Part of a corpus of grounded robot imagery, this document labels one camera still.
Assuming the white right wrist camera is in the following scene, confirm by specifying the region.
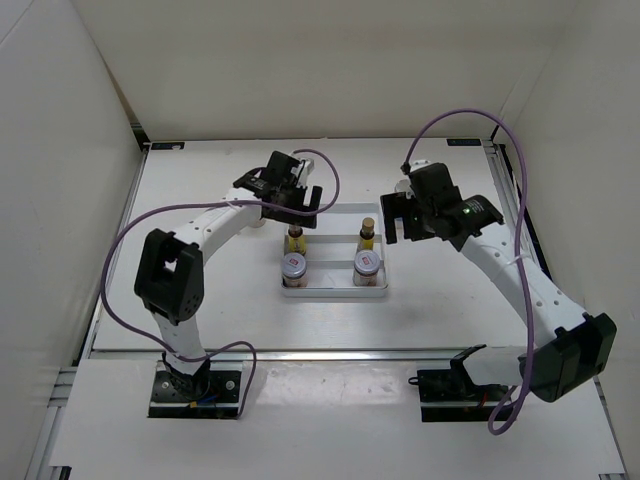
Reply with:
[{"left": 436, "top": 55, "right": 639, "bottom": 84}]
[{"left": 401, "top": 159, "right": 432, "bottom": 176}]

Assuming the small yellow bottle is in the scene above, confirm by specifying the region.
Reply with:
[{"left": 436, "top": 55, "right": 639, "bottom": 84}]
[
  {"left": 356, "top": 217, "right": 375, "bottom": 252},
  {"left": 286, "top": 225, "right": 307, "bottom": 256}
]

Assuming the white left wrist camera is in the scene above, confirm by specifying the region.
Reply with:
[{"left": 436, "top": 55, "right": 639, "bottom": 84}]
[{"left": 296, "top": 158, "right": 315, "bottom": 188}]

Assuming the left aluminium rail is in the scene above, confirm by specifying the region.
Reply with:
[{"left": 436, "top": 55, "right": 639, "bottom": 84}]
[{"left": 72, "top": 142, "right": 151, "bottom": 367}]

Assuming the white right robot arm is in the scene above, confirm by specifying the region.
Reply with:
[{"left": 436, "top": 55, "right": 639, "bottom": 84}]
[{"left": 380, "top": 160, "right": 617, "bottom": 403}]

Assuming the red-lid jar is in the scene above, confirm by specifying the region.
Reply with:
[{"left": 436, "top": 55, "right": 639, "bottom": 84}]
[
  {"left": 281, "top": 252, "right": 308, "bottom": 288},
  {"left": 352, "top": 249, "right": 382, "bottom": 287}
]

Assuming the right blue corner label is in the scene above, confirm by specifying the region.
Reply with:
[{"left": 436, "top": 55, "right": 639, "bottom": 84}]
[{"left": 446, "top": 138, "right": 483, "bottom": 147}]

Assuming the white divided tray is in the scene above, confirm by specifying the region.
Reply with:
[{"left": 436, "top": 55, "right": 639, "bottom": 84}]
[{"left": 282, "top": 202, "right": 389, "bottom": 300}]

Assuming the blue corner label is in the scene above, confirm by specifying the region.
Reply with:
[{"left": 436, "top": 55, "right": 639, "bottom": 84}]
[
  {"left": 150, "top": 142, "right": 185, "bottom": 151},
  {"left": 446, "top": 138, "right": 483, "bottom": 147}
]

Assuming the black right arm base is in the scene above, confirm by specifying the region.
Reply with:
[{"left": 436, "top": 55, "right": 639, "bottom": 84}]
[{"left": 408, "top": 344, "right": 508, "bottom": 423}]

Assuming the tall white shaker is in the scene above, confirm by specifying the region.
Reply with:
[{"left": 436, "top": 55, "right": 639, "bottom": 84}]
[
  {"left": 394, "top": 179, "right": 411, "bottom": 196},
  {"left": 249, "top": 219, "right": 266, "bottom": 229}
]

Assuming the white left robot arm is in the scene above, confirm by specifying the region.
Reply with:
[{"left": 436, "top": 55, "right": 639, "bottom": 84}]
[{"left": 134, "top": 151, "right": 322, "bottom": 400}]

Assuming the front aluminium rail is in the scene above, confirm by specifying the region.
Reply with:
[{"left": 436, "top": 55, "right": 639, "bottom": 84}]
[{"left": 84, "top": 345, "right": 546, "bottom": 363}]

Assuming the aluminium rail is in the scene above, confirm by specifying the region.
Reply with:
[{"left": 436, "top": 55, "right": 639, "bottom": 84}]
[
  {"left": 483, "top": 141, "right": 558, "bottom": 309},
  {"left": 84, "top": 345, "right": 546, "bottom": 363},
  {"left": 72, "top": 142, "right": 151, "bottom": 367}
]

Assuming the right aluminium rail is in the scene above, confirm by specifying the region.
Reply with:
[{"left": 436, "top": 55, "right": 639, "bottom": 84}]
[{"left": 483, "top": 141, "right": 558, "bottom": 309}]

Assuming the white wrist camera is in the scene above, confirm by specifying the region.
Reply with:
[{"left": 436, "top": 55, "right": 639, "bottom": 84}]
[
  {"left": 296, "top": 158, "right": 315, "bottom": 188},
  {"left": 401, "top": 159, "right": 432, "bottom": 176}
]

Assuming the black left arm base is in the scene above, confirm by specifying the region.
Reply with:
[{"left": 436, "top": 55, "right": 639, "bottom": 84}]
[{"left": 147, "top": 361, "right": 242, "bottom": 420}]

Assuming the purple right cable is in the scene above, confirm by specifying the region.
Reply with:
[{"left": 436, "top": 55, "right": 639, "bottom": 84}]
[{"left": 402, "top": 108, "right": 533, "bottom": 437}]

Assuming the left blue corner label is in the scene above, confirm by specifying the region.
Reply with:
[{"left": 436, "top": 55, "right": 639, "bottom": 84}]
[{"left": 150, "top": 142, "right": 185, "bottom": 151}]

